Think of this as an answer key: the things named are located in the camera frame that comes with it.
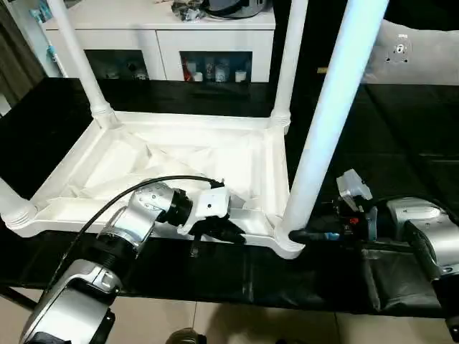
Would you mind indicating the white plastic table leg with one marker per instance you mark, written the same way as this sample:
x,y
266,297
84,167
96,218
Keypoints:
x,y
14,208
330,107
290,53
80,64

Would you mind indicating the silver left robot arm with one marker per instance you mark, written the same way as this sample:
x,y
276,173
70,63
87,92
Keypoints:
x,y
143,211

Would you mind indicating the brown rounded robot part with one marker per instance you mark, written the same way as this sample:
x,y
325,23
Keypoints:
x,y
186,337

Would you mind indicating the red bottle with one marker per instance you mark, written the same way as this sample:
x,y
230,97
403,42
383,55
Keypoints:
x,y
187,71

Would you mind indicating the black cabinet gold label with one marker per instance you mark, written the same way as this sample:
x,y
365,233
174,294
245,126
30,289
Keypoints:
x,y
317,39

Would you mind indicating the white cabinet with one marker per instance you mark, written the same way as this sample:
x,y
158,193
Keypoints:
x,y
161,36

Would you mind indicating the black bundle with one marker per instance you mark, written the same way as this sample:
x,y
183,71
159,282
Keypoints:
x,y
188,10

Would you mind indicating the dark helmet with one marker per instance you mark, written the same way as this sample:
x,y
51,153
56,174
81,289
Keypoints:
x,y
236,7

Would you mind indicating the light blue hanging strip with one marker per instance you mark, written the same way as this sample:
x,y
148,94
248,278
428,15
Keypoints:
x,y
52,50

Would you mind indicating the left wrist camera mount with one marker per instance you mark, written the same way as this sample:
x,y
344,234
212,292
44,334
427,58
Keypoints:
x,y
211,206

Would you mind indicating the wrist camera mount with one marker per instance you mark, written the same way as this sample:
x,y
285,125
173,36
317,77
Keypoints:
x,y
211,206
353,184

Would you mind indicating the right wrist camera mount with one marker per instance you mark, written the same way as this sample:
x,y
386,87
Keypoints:
x,y
353,184

